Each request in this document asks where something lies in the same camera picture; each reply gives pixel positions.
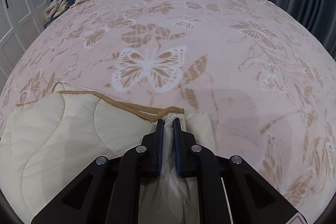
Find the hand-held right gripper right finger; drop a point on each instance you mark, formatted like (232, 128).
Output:
(178, 145)

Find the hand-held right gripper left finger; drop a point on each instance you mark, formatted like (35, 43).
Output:
(160, 145)

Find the cream quilted jacket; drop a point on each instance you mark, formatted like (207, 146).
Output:
(65, 129)

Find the pink butterfly bed blanket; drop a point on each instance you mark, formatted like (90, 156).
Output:
(210, 29)

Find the pile of cream cloth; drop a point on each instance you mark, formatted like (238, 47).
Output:
(56, 7)

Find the white panelled wardrobe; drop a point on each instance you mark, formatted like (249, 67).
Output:
(15, 8)

